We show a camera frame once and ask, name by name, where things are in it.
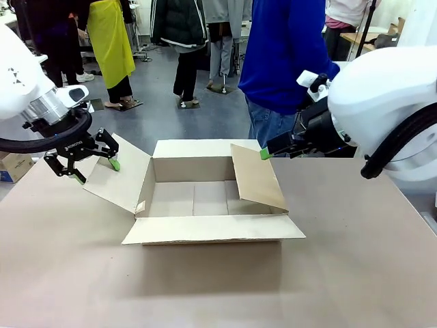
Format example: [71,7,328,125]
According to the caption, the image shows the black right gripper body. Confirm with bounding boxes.
[291,98,346,155]

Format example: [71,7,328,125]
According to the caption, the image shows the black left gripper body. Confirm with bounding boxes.
[54,131,104,169]

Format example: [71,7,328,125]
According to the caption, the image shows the brown cardboard shipping box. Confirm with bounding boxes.
[83,132,307,246]

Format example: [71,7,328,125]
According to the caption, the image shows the small cardboard box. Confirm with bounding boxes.
[0,151,36,185]

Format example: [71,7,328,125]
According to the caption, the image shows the person in blue sweater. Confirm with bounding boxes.
[237,0,341,148]

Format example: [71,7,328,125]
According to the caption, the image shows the wooden side table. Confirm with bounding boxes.
[340,29,401,54]

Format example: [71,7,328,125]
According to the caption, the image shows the person in yellow apron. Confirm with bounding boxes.
[86,0,144,111]

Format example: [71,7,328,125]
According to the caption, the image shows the person in dark clothes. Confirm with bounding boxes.
[15,0,96,85]

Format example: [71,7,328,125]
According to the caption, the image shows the person in white pink top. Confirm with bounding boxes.
[322,0,377,62]

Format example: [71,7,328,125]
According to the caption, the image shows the black tripod pole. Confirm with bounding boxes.
[354,0,382,62]

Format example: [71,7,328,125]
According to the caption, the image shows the dark grey bag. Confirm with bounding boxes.
[373,31,399,48]

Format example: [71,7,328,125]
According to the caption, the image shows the person in grey clothes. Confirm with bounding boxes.
[203,0,254,90]

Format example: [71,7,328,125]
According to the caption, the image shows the person in black striped jacket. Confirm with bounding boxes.
[150,0,210,105]

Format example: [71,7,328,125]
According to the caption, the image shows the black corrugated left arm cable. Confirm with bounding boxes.
[0,108,94,154]

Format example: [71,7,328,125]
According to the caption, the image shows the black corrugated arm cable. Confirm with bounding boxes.
[361,102,437,180]
[0,108,94,154]

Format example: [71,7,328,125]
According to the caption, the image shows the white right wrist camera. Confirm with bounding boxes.
[296,69,333,103]

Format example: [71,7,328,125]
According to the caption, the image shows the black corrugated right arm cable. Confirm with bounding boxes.
[361,102,437,180]

